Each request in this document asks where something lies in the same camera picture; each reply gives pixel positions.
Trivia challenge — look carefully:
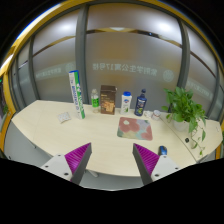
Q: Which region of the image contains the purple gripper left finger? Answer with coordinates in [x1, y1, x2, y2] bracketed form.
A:
[40, 142, 93, 185]

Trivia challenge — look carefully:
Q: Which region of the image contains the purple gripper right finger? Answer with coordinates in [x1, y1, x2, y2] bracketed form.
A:
[132, 143, 181, 186]

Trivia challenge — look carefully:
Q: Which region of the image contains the blue computer mouse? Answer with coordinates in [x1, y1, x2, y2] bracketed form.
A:
[158, 146, 167, 155]

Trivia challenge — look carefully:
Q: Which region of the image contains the floral mouse pad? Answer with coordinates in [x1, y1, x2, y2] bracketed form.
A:
[117, 117, 153, 141]

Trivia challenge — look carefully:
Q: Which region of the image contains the small white packet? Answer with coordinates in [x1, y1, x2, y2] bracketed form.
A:
[58, 112, 71, 123]

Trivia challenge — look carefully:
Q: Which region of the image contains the small white jar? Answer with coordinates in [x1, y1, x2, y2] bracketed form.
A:
[144, 111, 152, 118]

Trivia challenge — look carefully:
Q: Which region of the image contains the small white cup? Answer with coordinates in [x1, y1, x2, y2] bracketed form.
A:
[152, 110, 161, 120]

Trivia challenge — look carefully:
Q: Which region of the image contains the green white shuttlecock tube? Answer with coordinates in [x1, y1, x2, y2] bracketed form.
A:
[69, 70, 85, 119]

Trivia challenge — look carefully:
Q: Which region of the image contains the dark blue shampoo bottle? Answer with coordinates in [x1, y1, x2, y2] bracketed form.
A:
[134, 89, 147, 116]

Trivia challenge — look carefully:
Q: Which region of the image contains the clear green-label bottle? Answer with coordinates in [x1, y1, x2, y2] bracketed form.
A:
[91, 89, 99, 113]

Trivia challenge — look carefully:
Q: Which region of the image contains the green potted plant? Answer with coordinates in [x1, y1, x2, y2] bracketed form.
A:
[162, 87, 206, 156]

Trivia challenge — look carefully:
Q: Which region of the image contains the white lotion bottle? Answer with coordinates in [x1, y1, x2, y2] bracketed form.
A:
[120, 91, 132, 114]

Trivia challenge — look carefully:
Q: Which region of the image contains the brown cardboard box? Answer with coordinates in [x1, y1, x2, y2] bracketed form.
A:
[100, 85, 116, 115]

